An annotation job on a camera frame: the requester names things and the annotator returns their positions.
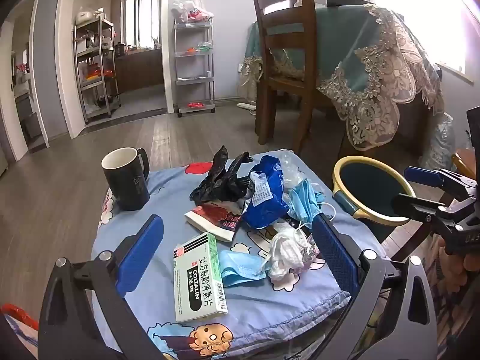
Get brown kitchen cabinet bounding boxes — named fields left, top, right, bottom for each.
left=114, top=47, right=166, bottom=92

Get plastic bag with items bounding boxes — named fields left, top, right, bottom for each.
left=171, top=0, right=214, bottom=23

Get blue cartoon printed blanket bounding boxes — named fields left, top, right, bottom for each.
left=92, top=152, right=383, bottom=360

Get black plastic bag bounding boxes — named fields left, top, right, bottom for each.
left=189, top=145, right=256, bottom=205

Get large bright window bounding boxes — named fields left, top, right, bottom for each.
left=367, top=0, right=474, bottom=79

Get kitchen window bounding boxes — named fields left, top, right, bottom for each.
left=122, top=0, right=160, bottom=49

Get black mug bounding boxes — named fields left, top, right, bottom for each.
left=101, top=147, right=151, bottom=211

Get small foil wrapper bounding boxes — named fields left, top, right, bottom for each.
left=300, top=234, right=327, bottom=271

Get person's right hand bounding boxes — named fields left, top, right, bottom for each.
left=442, top=245, right=480, bottom=284

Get blue face mask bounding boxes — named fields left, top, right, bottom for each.
left=287, top=178, right=336, bottom=229
left=218, top=250, right=268, bottom=289

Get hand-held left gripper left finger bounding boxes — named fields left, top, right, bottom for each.
left=39, top=214, right=166, bottom=360

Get metal shelf rack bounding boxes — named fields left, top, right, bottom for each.
left=74, top=19, right=121, bottom=124

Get green and white medicine box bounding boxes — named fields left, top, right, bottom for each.
left=172, top=232, right=229, bottom=323

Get yellow-rimmed dark waste bin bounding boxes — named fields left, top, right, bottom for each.
left=332, top=155, right=418, bottom=244

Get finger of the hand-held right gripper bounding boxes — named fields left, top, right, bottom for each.
left=390, top=193, right=452, bottom=223
left=404, top=166, right=478, bottom=197

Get table with lace tablecloth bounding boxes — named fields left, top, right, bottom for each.
left=240, top=3, right=445, bottom=152

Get clear plastic wrapper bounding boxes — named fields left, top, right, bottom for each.
left=277, top=149, right=313, bottom=192

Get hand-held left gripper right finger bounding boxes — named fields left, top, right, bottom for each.
left=311, top=213, right=437, bottom=360

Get wooden chair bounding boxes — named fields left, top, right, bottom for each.
left=254, top=0, right=319, bottom=154
left=450, top=149, right=478, bottom=180

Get orange packages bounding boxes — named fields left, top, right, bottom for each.
left=85, top=65, right=113, bottom=81

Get red and white packet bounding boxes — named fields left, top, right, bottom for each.
left=184, top=203, right=242, bottom=242

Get white woven sack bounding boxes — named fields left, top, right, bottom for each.
left=427, top=112, right=455, bottom=169

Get red plastic object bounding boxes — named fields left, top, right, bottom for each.
left=0, top=304, right=40, bottom=331

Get white trolley rack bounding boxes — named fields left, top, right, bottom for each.
left=173, top=19, right=216, bottom=117

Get blue snack packet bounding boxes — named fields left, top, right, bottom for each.
left=242, top=155, right=290, bottom=229

